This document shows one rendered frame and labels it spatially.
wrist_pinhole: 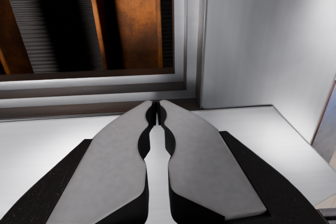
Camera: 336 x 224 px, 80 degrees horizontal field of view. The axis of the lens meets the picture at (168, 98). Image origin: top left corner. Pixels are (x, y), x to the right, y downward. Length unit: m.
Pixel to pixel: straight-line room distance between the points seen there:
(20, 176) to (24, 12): 0.36
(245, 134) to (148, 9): 0.21
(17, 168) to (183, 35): 0.16
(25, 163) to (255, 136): 0.17
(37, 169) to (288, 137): 0.19
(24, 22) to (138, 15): 0.27
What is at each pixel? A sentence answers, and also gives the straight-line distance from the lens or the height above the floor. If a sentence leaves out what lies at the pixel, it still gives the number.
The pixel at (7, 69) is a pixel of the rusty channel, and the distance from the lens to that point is 0.34.
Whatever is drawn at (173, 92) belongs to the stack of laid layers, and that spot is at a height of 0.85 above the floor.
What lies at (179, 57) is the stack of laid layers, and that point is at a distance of 0.16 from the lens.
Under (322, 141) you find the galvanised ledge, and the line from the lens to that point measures 0.52.
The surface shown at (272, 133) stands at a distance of 0.17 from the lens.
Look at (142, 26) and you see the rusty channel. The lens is 0.31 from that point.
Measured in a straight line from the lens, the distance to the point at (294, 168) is 0.21.
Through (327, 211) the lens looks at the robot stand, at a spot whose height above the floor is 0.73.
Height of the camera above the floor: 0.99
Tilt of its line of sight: 63 degrees down
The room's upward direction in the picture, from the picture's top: 172 degrees clockwise
